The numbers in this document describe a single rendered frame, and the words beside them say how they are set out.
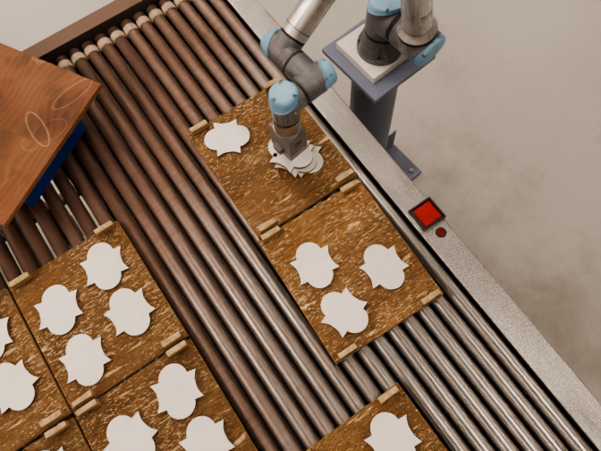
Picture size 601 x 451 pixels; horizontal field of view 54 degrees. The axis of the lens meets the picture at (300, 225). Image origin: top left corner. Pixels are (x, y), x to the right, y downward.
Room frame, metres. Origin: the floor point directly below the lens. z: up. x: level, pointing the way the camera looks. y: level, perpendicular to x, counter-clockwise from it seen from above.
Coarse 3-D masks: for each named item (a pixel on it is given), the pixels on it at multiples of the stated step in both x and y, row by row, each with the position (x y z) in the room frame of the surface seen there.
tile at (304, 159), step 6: (270, 144) 0.86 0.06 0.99; (270, 150) 0.84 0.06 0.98; (306, 150) 0.82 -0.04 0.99; (282, 156) 0.82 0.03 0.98; (300, 156) 0.81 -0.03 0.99; (306, 156) 0.81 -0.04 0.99; (312, 156) 0.80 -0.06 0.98; (270, 162) 0.80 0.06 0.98; (276, 162) 0.80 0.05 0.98; (282, 162) 0.80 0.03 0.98; (288, 162) 0.79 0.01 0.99; (294, 162) 0.79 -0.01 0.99; (300, 162) 0.79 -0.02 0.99; (306, 162) 0.79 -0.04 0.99; (288, 168) 0.77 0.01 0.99; (300, 168) 0.77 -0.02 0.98
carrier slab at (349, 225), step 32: (352, 192) 0.69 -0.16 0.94; (288, 224) 0.62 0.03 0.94; (320, 224) 0.61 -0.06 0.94; (352, 224) 0.60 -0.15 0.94; (384, 224) 0.59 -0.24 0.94; (288, 256) 0.52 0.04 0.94; (352, 256) 0.50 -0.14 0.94; (288, 288) 0.43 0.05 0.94; (352, 288) 0.41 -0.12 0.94; (384, 288) 0.40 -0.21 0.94; (416, 288) 0.39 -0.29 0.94; (320, 320) 0.33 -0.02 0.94; (384, 320) 0.31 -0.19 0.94; (352, 352) 0.24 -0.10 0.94
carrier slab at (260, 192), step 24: (264, 96) 1.06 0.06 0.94; (216, 120) 0.99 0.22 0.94; (240, 120) 0.98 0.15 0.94; (264, 120) 0.97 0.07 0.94; (312, 120) 0.95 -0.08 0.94; (264, 144) 0.89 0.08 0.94; (312, 144) 0.87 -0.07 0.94; (216, 168) 0.83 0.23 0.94; (240, 168) 0.82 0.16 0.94; (264, 168) 0.81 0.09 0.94; (336, 168) 0.78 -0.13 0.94; (240, 192) 0.74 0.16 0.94; (264, 192) 0.73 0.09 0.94; (288, 192) 0.72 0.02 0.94; (312, 192) 0.71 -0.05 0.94; (264, 216) 0.65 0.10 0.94; (288, 216) 0.65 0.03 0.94
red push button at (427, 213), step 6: (426, 204) 0.63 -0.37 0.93; (414, 210) 0.62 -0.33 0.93; (420, 210) 0.62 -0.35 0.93; (426, 210) 0.61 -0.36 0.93; (432, 210) 0.61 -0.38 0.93; (420, 216) 0.60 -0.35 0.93; (426, 216) 0.60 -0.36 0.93; (432, 216) 0.59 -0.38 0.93; (438, 216) 0.59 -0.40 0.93; (426, 222) 0.58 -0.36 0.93; (432, 222) 0.58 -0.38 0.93
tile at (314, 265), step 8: (304, 248) 0.54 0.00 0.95; (312, 248) 0.54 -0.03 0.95; (296, 256) 0.52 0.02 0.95; (304, 256) 0.52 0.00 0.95; (312, 256) 0.51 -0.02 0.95; (320, 256) 0.51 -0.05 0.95; (328, 256) 0.51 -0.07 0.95; (296, 264) 0.50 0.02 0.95; (304, 264) 0.49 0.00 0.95; (312, 264) 0.49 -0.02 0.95; (320, 264) 0.49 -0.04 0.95; (328, 264) 0.48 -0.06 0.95; (304, 272) 0.47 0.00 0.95; (312, 272) 0.47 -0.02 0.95; (320, 272) 0.46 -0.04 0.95; (328, 272) 0.46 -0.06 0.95; (304, 280) 0.45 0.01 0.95; (312, 280) 0.44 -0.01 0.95; (320, 280) 0.44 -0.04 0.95; (328, 280) 0.44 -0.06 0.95; (320, 288) 0.42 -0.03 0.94
